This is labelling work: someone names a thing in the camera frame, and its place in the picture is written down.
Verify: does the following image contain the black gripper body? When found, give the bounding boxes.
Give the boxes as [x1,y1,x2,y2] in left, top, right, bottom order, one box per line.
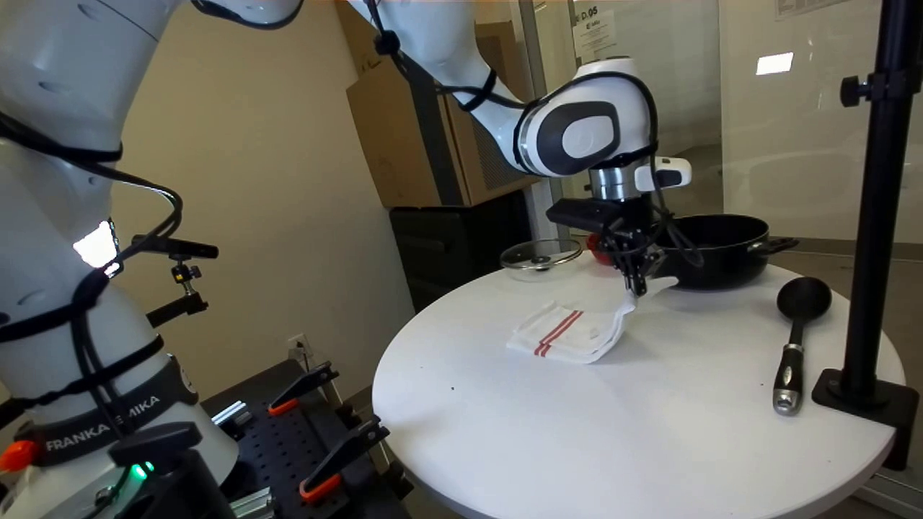
[602,195,654,269]

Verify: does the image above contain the white towel with red stripes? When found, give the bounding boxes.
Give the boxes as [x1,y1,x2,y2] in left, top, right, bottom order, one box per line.
[507,301,635,367]

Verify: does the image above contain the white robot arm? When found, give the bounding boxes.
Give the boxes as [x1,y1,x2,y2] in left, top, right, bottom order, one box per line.
[0,0,657,519]

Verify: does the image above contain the black pot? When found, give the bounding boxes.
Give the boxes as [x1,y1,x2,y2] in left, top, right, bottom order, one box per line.
[654,214,797,289]

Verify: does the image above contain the black ladle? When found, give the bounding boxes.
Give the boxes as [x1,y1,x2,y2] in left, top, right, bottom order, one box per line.
[774,278,830,415]

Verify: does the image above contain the black crate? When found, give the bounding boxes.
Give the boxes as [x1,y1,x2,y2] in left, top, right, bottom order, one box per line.
[389,193,530,309]

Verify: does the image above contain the cardboard box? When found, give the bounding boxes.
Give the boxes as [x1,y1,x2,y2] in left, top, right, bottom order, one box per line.
[334,0,530,208]

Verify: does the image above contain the black orange clamp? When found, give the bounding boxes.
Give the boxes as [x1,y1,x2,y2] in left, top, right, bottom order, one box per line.
[298,417,389,505]
[265,364,340,417]

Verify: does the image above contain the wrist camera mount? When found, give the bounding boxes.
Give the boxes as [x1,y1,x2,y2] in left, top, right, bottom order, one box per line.
[545,155,693,230]

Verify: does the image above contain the black camera stand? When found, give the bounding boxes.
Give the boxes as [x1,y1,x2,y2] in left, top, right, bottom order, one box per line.
[811,0,923,471]

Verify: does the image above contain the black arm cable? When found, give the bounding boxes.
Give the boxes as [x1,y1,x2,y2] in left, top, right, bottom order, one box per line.
[0,106,187,415]

